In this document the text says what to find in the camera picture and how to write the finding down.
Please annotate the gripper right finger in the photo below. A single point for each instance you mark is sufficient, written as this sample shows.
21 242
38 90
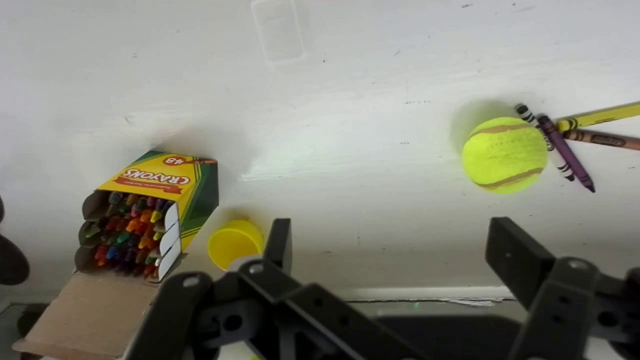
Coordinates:
555 295

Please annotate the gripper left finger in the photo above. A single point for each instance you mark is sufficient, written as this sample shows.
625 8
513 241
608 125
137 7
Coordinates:
280 305

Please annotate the yellow green crayon box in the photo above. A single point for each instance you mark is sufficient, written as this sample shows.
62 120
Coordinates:
117 260

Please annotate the yellow plastic cup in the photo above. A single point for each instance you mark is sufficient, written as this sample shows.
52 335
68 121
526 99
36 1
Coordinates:
234 243

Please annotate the purple crayon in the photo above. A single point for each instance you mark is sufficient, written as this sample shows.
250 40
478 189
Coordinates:
566 152

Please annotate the yellow tennis ball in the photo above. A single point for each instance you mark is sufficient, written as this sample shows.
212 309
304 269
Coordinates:
504 155

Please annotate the white crayon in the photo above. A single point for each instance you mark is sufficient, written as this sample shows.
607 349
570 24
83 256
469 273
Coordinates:
547 141

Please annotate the brown crayon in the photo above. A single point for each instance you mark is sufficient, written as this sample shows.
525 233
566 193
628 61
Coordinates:
602 139

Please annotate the heap of crayons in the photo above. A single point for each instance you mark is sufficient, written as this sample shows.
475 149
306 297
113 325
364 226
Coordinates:
127 232

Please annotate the yellow crayon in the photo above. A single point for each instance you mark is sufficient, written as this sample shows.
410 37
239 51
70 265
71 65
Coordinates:
597 117

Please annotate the black round object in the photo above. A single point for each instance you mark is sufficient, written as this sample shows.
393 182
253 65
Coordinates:
11 260

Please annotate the clear plastic container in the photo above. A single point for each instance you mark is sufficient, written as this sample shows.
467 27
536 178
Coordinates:
278 31

